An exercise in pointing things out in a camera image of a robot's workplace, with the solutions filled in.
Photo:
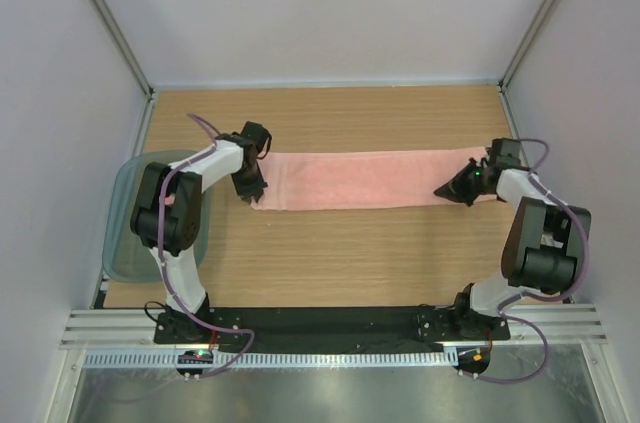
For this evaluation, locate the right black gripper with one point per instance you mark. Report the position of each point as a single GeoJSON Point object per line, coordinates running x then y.
{"type": "Point", "coordinates": [456, 190]}

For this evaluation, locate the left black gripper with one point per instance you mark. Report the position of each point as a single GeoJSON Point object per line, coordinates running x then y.
{"type": "Point", "coordinates": [255, 189]}

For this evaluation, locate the plain pink towel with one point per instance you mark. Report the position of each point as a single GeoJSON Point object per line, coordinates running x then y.
{"type": "Point", "coordinates": [359, 180]}

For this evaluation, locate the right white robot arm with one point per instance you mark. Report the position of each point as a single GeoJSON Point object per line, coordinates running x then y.
{"type": "Point", "coordinates": [546, 252]}

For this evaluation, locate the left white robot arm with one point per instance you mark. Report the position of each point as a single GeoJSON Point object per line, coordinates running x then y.
{"type": "Point", "coordinates": [167, 211]}

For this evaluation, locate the clear glass tray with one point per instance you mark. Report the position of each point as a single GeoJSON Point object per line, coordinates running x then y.
{"type": "Point", "coordinates": [124, 258]}

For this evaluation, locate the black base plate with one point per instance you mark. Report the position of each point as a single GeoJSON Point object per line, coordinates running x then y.
{"type": "Point", "coordinates": [335, 329]}

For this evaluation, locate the aluminium front rail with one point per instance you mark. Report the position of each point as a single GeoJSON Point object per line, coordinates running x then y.
{"type": "Point", "coordinates": [130, 328]}

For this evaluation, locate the white slotted cable duct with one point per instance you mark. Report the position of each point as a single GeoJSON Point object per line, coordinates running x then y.
{"type": "Point", "coordinates": [196, 359]}

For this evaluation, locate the right aluminium frame post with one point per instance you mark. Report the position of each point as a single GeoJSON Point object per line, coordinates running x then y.
{"type": "Point", "coordinates": [540, 18]}

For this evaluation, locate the aluminium frame post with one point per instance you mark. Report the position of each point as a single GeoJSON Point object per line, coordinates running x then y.
{"type": "Point", "coordinates": [113, 29]}
{"type": "Point", "coordinates": [540, 18]}

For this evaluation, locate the left aluminium frame post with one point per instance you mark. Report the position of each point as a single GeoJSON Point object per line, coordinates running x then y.
{"type": "Point", "coordinates": [113, 29]}

